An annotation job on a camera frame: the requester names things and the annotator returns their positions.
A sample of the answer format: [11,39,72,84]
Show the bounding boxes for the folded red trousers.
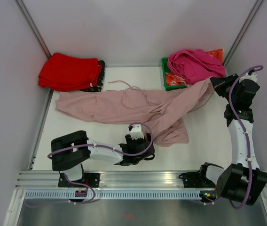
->
[38,53,102,92]

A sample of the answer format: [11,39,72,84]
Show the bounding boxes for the slotted grey cable duct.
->
[25,190,201,200]

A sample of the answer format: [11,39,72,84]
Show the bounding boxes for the aluminium mounting rail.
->
[15,171,267,192]

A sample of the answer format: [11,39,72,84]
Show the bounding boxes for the right aluminium frame post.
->
[223,0,265,67]

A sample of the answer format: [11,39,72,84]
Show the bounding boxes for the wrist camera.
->
[129,124,144,140]
[240,71,258,82]

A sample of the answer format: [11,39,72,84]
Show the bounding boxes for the light pink trousers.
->
[55,79,214,147]

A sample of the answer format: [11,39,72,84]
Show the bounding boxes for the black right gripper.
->
[211,73,242,104]

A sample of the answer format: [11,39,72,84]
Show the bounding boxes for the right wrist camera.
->
[240,71,258,82]

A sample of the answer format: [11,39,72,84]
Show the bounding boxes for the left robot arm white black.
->
[47,130,155,187]

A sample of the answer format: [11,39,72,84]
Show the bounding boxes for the left aluminium frame post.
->
[15,0,52,59]

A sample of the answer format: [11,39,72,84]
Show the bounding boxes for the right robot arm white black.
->
[197,71,267,209]

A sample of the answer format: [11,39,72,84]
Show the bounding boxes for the aluminium frame post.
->
[223,0,265,67]
[15,0,52,59]

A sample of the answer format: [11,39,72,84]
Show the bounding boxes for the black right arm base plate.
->
[179,172,215,188]

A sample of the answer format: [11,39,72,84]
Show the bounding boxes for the magenta crumpled trousers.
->
[167,49,226,85]

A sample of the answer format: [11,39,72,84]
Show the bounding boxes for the orange floral trousers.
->
[165,49,225,87]

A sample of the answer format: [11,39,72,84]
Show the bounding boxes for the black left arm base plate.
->
[58,173,100,188]

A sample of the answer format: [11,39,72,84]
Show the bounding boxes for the green plastic bin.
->
[161,57,191,91]

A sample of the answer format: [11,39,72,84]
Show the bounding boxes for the folded black patterned trousers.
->
[81,60,105,92]

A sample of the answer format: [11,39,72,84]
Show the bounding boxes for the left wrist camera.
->
[129,124,144,140]

